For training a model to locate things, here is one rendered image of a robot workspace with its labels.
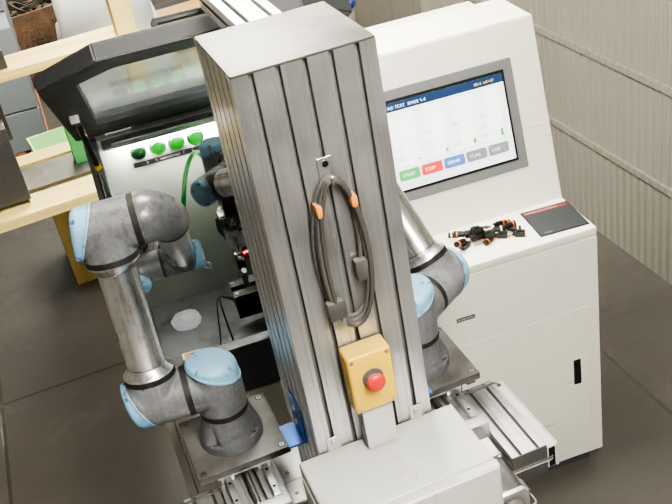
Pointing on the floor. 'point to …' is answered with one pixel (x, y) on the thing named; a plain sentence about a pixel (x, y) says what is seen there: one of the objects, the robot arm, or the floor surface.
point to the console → (543, 363)
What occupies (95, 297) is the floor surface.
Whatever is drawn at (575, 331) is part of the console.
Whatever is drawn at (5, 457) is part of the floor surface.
